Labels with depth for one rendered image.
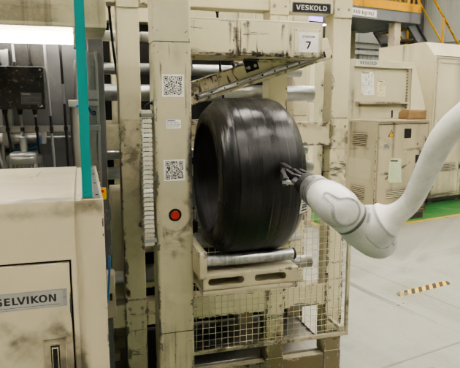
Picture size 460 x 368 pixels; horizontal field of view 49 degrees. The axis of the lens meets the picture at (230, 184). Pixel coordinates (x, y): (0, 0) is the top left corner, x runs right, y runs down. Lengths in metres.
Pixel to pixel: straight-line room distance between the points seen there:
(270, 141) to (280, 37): 0.61
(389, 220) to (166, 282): 0.86
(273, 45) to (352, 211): 1.04
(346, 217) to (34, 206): 0.72
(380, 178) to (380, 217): 4.93
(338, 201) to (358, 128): 5.15
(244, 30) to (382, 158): 4.36
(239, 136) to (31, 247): 0.85
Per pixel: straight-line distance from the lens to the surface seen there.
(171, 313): 1.93
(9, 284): 1.08
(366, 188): 6.36
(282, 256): 1.89
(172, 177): 1.79
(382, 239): 1.41
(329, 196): 1.31
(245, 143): 1.67
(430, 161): 1.30
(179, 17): 1.80
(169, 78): 1.78
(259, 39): 2.14
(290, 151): 1.71
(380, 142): 6.26
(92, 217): 1.04
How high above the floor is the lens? 1.45
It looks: 9 degrees down
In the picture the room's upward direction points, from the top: straight up
